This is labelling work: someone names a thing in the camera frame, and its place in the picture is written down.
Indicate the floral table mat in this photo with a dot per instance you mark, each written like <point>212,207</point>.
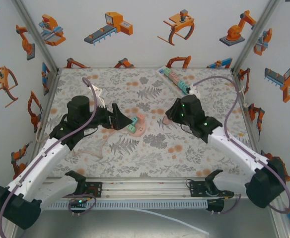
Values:
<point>135,161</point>

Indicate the aluminium frame leg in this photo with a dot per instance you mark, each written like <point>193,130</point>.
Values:
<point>280,223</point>

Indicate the white power strip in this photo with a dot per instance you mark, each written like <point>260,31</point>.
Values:
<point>172,83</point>

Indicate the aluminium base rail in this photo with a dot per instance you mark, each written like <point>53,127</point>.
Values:
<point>145,188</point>

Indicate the aluminium side rail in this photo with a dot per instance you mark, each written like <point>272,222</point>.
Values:
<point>248,124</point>
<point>48,99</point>

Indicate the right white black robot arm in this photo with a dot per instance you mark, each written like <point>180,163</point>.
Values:
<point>234,148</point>

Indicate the green plug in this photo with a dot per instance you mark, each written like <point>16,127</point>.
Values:
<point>166,72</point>
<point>130,128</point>

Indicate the aluminium frame post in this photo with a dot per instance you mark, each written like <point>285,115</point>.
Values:
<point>36,34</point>
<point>255,34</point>

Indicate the controller board with green light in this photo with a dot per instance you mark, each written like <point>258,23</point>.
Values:
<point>79,202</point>

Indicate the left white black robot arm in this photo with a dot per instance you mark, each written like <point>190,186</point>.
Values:
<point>35,163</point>

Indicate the round pink socket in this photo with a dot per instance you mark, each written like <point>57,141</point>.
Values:
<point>138,132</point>

